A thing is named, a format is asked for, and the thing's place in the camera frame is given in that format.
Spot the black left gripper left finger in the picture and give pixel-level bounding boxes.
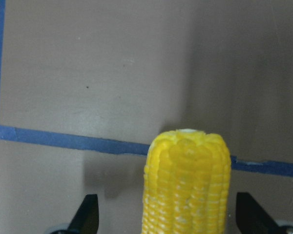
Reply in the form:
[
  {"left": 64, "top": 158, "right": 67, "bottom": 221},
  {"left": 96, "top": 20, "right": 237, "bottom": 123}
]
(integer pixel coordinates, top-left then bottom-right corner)
[{"left": 67, "top": 194, "right": 98, "bottom": 234}]

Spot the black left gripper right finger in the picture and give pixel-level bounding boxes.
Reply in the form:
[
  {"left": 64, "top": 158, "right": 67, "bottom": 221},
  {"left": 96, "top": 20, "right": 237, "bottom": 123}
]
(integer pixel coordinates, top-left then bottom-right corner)
[{"left": 235, "top": 192, "right": 278, "bottom": 234}]

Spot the yellow corn cob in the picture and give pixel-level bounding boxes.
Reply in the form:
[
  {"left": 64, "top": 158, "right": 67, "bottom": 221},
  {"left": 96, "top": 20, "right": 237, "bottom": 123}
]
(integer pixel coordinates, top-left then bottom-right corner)
[{"left": 141, "top": 129, "right": 231, "bottom": 234}]

